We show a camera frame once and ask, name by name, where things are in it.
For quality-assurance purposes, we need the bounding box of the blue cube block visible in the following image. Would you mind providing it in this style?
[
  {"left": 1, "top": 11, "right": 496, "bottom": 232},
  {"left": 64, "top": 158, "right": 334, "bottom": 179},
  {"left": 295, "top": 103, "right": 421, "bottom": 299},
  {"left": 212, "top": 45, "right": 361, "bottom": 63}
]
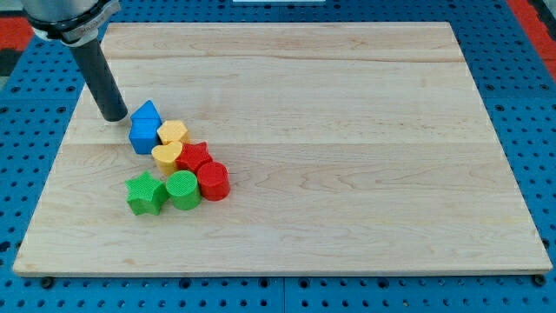
[{"left": 129, "top": 119, "right": 162, "bottom": 155}]

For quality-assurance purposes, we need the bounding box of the blue triangular block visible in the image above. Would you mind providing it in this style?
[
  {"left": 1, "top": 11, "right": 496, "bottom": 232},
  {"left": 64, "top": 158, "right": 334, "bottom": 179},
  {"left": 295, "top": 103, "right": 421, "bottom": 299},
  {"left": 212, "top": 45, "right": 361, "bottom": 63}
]
[{"left": 130, "top": 100, "right": 162, "bottom": 122}]

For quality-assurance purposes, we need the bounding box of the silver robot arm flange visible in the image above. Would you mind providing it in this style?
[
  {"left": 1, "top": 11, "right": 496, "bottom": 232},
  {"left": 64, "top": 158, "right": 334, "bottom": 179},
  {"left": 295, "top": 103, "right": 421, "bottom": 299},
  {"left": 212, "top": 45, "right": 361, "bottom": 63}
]
[{"left": 21, "top": 0, "right": 121, "bottom": 47}]

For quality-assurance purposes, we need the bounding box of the light wooden board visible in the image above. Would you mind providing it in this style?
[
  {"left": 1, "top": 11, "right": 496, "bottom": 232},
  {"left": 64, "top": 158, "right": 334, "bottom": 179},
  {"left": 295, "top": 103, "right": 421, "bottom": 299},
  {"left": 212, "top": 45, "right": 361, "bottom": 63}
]
[{"left": 13, "top": 22, "right": 552, "bottom": 277}]

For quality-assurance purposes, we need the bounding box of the red cylinder block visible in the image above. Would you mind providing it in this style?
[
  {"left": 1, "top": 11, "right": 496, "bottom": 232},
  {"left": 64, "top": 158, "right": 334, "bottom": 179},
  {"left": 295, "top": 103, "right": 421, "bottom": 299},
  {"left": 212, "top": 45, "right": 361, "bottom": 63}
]
[{"left": 196, "top": 162, "right": 230, "bottom": 201}]

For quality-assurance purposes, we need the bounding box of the red star block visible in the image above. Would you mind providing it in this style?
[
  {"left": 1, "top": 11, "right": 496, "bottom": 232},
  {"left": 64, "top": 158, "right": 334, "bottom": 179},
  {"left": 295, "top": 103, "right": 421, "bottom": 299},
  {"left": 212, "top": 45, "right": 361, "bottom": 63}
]
[{"left": 175, "top": 142, "right": 213, "bottom": 174}]

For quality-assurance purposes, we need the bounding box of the green cylinder block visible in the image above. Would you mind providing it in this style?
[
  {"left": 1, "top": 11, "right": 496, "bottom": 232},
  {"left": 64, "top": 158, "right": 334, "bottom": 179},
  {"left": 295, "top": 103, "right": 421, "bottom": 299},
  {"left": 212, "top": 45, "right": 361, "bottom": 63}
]
[{"left": 166, "top": 170, "right": 202, "bottom": 210}]

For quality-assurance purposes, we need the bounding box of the yellow hexagon block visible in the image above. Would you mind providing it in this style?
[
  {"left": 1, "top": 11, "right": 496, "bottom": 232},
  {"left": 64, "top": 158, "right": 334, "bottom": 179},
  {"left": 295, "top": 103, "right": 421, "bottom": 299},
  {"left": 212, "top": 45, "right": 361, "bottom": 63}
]
[{"left": 157, "top": 120, "right": 190, "bottom": 145}]

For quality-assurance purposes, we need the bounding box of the yellow heart block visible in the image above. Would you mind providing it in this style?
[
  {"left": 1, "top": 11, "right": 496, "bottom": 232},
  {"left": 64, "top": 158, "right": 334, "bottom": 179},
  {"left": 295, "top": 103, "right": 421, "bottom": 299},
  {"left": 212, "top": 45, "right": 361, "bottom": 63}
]
[{"left": 151, "top": 142, "right": 182, "bottom": 176}]

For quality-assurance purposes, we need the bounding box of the green star block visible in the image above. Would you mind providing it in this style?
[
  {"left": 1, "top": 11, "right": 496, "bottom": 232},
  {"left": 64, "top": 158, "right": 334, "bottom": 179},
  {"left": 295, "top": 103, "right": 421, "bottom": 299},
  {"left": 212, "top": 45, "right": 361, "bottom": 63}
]
[{"left": 125, "top": 171, "right": 169, "bottom": 216}]

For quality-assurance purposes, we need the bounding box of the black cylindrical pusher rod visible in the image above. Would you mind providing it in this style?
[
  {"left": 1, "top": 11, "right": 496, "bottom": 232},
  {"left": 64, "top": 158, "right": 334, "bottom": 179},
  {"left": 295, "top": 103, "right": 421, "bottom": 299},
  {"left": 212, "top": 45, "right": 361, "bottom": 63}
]
[{"left": 69, "top": 39, "right": 128, "bottom": 122}]

